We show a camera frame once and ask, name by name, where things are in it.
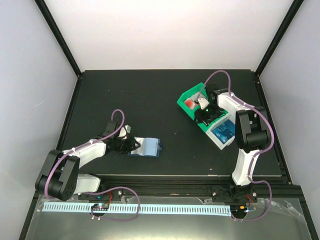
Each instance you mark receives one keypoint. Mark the white bin with blue cards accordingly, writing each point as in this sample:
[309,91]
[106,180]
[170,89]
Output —
[216,141]

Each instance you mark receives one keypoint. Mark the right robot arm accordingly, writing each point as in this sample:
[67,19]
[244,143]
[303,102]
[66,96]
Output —
[253,133]

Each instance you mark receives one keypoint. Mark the black aluminium frame rail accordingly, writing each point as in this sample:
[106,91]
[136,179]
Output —
[218,188]

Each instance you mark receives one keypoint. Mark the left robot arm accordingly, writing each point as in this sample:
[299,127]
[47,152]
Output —
[59,176]

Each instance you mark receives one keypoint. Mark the green bin with red cards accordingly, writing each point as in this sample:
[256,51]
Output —
[195,89]

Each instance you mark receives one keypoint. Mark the right black frame post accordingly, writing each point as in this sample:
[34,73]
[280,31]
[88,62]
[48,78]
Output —
[282,29]

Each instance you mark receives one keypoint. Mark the left black frame post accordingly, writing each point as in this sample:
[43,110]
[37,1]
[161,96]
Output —
[47,15]

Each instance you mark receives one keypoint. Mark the small electronics board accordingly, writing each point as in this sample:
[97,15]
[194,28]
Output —
[100,207]

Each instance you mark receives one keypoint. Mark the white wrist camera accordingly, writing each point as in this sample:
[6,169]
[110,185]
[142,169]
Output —
[124,131]
[203,103]

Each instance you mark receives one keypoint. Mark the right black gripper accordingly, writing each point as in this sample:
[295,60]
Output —
[200,117]

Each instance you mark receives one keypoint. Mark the blue card holder wallet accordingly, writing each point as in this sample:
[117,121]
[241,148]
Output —
[147,147]

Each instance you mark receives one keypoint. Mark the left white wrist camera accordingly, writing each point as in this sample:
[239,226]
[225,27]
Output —
[124,131]

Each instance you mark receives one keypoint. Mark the red white card stack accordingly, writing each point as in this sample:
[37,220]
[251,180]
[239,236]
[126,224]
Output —
[191,102]

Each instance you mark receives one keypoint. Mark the black frame post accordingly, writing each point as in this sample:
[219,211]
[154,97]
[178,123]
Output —
[47,15]
[282,29]

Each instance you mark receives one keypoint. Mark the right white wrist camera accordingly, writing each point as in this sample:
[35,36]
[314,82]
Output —
[203,103]

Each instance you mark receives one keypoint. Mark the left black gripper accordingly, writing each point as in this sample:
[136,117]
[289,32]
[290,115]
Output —
[131,146]

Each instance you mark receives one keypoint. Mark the light blue slotted cable duct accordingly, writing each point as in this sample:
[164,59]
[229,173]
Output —
[151,209]

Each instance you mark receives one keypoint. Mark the blue card stack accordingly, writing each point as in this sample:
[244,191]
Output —
[225,131]

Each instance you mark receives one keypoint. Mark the green bin with black cards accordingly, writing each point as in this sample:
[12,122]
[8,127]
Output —
[205,128]

